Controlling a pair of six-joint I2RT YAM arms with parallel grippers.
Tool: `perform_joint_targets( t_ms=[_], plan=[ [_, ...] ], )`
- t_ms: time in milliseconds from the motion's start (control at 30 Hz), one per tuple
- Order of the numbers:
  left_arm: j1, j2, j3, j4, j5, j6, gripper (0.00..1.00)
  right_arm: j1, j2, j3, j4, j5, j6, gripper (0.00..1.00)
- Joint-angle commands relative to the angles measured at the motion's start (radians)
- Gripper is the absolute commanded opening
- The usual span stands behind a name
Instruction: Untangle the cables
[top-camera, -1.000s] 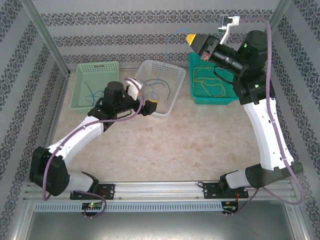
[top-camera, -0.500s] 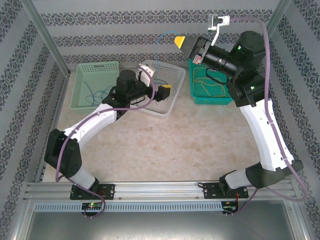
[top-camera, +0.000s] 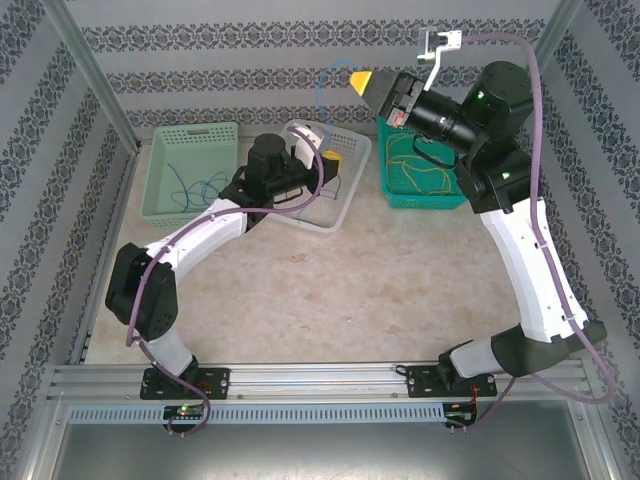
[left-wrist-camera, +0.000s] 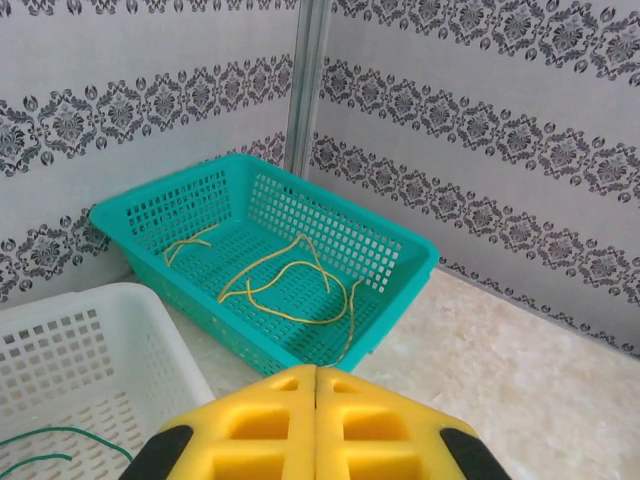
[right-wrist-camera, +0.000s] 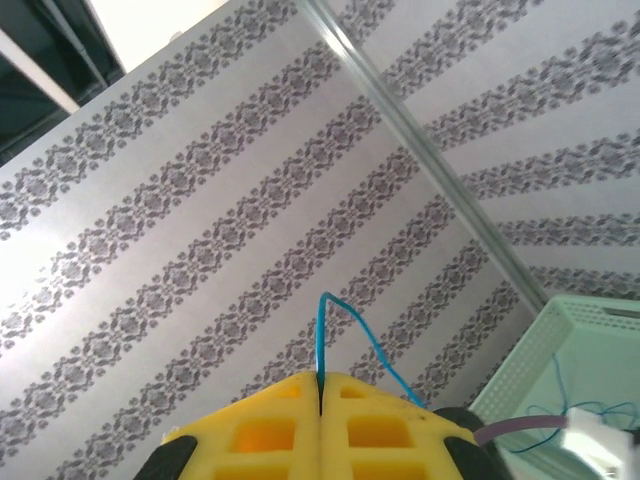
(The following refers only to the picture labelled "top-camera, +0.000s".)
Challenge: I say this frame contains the white plastic basket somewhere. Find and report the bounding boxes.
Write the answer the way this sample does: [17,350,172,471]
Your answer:
[264,118,375,236]

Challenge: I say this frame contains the light blue thin wire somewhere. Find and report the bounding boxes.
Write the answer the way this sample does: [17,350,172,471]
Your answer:
[316,59,359,132]

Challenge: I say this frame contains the yellow thin wire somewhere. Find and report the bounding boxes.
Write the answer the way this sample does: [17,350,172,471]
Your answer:
[399,157,469,196]
[387,135,454,197]

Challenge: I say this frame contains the dark blue thin wire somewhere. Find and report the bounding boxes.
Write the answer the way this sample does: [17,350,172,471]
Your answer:
[294,199,324,225]

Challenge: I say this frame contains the teal plastic basket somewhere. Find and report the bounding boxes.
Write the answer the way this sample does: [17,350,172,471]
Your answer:
[375,112,471,211]

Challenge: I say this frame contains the light green plastic basket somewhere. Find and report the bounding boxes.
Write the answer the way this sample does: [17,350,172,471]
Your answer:
[139,122,240,230]

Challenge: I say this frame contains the grey metal sheet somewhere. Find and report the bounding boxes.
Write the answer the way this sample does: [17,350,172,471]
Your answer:
[49,422,601,480]

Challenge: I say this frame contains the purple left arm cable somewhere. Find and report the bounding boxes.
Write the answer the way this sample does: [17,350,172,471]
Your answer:
[124,124,329,437]

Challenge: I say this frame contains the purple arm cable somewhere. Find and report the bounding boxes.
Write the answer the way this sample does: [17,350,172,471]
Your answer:
[460,33,617,432]
[124,124,329,437]

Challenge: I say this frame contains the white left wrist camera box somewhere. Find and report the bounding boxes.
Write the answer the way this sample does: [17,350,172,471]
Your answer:
[287,121,327,169]

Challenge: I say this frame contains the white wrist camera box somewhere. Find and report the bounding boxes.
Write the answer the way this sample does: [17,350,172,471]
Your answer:
[287,121,327,169]
[415,28,465,92]

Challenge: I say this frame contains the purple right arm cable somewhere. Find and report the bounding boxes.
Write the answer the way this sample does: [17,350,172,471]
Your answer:
[460,33,617,432]

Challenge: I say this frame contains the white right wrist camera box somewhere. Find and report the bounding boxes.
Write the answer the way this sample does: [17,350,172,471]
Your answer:
[415,28,465,92]

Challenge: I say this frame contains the aluminium frame post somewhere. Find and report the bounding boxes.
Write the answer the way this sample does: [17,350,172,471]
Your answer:
[42,0,142,151]
[489,0,584,147]

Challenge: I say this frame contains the aluminium side rail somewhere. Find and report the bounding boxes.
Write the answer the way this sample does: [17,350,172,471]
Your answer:
[68,144,144,366]

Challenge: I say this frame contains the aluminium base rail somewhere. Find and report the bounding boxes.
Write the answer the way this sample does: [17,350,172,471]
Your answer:
[48,362,587,402]

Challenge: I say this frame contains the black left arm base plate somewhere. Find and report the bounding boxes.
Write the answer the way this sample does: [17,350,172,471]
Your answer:
[141,367,232,401]

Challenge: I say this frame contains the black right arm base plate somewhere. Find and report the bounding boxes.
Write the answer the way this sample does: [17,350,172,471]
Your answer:
[405,364,499,400]

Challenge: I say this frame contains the grey slotted cable duct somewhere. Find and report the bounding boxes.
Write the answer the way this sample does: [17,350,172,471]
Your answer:
[67,403,446,425]

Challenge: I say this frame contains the aluminium lower frame beam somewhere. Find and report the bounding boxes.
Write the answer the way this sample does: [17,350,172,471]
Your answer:
[24,394,71,480]
[569,399,624,480]

